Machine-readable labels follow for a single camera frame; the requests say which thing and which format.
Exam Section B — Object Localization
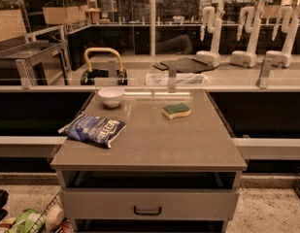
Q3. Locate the white cup in basket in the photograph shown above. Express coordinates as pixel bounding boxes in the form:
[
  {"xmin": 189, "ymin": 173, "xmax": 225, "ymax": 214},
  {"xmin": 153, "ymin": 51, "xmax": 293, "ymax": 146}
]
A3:
[{"xmin": 46, "ymin": 204, "xmax": 64, "ymax": 232}]

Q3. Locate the green yellow sponge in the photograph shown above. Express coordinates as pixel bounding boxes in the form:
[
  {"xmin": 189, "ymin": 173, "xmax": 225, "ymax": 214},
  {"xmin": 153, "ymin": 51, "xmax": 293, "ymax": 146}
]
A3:
[{"xmin": 162, "ymin": 103, "xmax": 191, "ymax": 119}]

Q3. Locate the white background robot middle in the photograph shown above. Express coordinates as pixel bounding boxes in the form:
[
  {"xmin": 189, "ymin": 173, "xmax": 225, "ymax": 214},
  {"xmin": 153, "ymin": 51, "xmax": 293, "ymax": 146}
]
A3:
[{"xmin": 230, "ymin": 0, "xmax": 273, "ymax": 68}]

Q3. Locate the black drawer handle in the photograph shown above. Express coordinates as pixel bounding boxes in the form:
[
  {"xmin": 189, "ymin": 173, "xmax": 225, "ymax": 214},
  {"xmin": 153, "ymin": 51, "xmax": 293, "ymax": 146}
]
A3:
[{"xmin": 133, "ymin": 206, "xmax": 162, "ymax": 216}]

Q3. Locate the wire basket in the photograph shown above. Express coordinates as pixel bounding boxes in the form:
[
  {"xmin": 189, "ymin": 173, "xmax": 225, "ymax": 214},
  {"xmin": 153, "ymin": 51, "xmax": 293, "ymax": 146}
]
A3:
[{"xmin": 4, "ymin": 194, "xmax": 75, "ymax": 233}]

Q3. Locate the grey background table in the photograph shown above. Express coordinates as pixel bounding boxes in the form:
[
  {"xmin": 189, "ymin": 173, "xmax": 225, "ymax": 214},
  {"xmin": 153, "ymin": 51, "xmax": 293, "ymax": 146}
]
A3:
[{"xmin": 0, "ymin": 41, "xmax": 71, "ymax": 85}]

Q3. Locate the white bowl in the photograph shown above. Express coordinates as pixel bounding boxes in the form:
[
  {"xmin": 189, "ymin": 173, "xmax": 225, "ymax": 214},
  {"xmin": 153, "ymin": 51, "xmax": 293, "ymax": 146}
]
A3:
[{"xmin": 98, "ymin": 86, "xmax": 124, "ymax": 108}]

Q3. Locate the grey drawer front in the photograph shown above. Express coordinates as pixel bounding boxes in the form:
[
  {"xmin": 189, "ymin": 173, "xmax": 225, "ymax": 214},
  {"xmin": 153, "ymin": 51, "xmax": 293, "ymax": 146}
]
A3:
[{"xmin": 60, "ymin": 188, "xmax": 239, "ymax": 220}]

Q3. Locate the wooden planter box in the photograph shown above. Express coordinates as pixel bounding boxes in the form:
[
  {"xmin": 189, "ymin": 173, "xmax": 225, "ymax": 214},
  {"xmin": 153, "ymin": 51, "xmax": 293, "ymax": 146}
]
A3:
[{"xmin": 43, "ymin": 5, "xmax": 87, "ymax": 25}]

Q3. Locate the green snack bag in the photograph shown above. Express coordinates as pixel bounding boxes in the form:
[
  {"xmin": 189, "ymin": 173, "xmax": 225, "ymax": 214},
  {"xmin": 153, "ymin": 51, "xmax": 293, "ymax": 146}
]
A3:
[{"xmin": 5, "ymin": 209, "xmax": 46, "ymax": 233}]

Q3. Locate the blue chip bag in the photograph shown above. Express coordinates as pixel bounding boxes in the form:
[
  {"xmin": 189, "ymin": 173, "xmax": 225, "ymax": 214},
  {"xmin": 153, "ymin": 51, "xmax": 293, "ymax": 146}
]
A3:
[{"xmin": 58, "ymin": 113, "xmax": 126, "ymax": 149}]

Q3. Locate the white background robot left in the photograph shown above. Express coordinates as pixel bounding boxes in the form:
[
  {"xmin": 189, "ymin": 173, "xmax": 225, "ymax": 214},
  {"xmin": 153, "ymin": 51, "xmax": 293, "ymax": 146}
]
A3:
[{"xmin": 194, "ymin": 0, "xmax": 233, "ymax": 68}]

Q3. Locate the black floor mat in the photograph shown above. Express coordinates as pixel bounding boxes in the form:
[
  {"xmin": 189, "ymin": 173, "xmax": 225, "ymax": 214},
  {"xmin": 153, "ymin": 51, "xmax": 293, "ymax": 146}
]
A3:
[{"xmin": 153, "ymin": 57, "xmax": 214, "ymax": 74}]

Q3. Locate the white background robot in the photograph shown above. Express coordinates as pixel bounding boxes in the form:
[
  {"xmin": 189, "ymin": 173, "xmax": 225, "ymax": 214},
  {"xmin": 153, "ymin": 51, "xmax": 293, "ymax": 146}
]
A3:
[
  {"xmin": 230, "ymin": 0, "xmax": 273, "ymax": 68},
  {"xmin": 266, "ymin": 2, "xmax": 300, "ymax": 68},
  {"xmin": 194, "ymin": 0, "xmax": 233, "ymax": 68}
]

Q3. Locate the grey drawer cabinet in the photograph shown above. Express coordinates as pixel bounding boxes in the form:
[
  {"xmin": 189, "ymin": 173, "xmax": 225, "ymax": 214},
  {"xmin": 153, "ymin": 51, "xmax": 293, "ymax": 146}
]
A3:
[{"xmin": 50, "ymin": 88, "xmax": 247, "ymax": 233}]

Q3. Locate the clear plastic bin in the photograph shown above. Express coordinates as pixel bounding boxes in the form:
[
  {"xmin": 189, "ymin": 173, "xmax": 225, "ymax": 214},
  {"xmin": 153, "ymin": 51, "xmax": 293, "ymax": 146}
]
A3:
[{"xmin": 145, "ymin": 73, "xmax": 211, "ymax": 86}]

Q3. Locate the white background robot right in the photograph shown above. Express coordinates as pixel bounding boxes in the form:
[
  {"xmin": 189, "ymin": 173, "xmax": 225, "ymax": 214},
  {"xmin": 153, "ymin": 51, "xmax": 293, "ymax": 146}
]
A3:
[{"xmin": 266, "ymin": 2, "xmax": 300, "ymax": 68}]

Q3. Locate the yellow handled black cart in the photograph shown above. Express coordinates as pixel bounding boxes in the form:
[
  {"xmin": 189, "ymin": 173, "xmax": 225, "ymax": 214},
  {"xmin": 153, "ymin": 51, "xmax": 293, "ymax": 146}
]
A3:
[{"xmin": 81, "ymin": 48, "xmax": 128, "ymax": 85}]

